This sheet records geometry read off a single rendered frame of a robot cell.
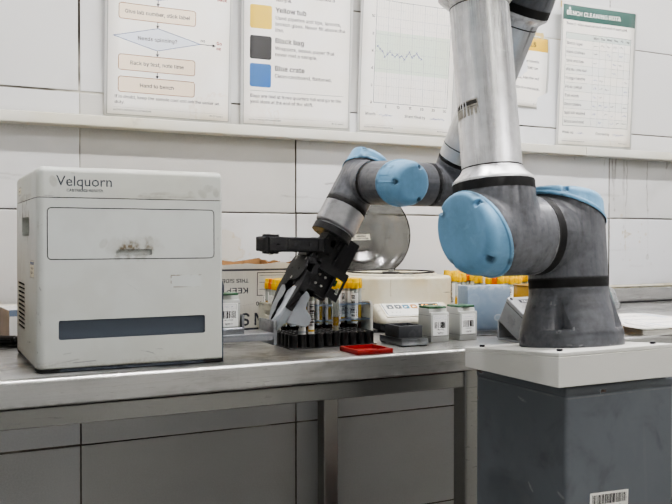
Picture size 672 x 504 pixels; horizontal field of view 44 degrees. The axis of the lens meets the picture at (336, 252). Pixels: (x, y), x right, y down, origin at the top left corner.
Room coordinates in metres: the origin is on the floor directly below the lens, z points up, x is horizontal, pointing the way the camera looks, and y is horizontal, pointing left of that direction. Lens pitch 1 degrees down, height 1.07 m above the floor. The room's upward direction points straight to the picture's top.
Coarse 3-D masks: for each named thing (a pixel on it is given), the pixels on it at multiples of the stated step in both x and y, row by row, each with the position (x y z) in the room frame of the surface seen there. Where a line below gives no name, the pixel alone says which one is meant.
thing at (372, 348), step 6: (342, 348) 1.45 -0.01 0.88; (348, 348) 1.43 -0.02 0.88; (354, 348) 1.47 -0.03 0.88; (360, 348) 1.47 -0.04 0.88; (366, 348) 1.47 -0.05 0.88; (372, 348) 1.47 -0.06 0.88; (378, 348) 1.47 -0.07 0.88; (384, 348) 1.43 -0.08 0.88; (390, 348) 1.43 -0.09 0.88; (360, 354) 1.40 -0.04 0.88; (366, 354) 1.41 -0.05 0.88
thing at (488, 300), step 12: (468, 288) 1.68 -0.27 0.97; (480, 288) 1.69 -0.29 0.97; (492, 288) 1.70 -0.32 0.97; (504, 288) 1.72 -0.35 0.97; (468, 300) 1.68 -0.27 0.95; (480, 300) 1.69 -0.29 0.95; (492, 300) 1.70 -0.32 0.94; (504, 300) 1.72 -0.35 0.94; (480, 312) 1.69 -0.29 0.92; (492, 312) 1.70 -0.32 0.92; (480, 324) 1.69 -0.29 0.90; (492, 324) 1.70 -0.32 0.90
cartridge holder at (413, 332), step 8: (392, 328) 1.54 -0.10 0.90; (400, 328) 1.52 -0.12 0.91; (408, 328) 1.53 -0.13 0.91; (416, 328) 1.54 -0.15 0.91; (384, 336) 1.57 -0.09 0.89; (392, 336) 1.54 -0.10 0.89; (400, 336) 1.52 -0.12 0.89; (408, 336) 1.53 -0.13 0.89; (416, 336) 1.54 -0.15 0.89; (400, 344) 1.51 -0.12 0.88; (408, 344) 1.51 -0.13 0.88; (416, 344) 1.52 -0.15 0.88; (424, 344) 1.52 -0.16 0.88
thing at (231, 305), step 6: (228, 300) 1.35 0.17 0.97; (234, 300) 1.36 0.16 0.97; (228, 306) 1.35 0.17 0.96; (234, 306) 1.35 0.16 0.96; (228, 312) 1.35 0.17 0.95; (234, 312) 1.35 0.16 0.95; (228, 318) 1.35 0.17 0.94; (234, 318) 1.36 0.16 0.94; (228, 324) 1.35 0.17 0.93; (234, 324) 1.35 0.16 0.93
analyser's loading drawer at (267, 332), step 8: (240, 320) 1.36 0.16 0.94; (264, 320) 1.41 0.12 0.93; (272, 320) 1.38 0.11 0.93; (224, 328) 1.34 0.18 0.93; (232, 328) 1.35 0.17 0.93; (240, 328) 1.35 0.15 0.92; (264, 328) 1.41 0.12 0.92; (272, 328) 1.38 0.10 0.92; (224, 336) 1.34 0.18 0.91; (232, 336) 1.34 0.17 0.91; (240, 336) 1.35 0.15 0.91; (248, 336) 1.35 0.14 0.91; (256, 336) 1.36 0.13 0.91; (264, 336) 1.37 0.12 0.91; (272, 336) 1.37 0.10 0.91; (272, 344) 1.38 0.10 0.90
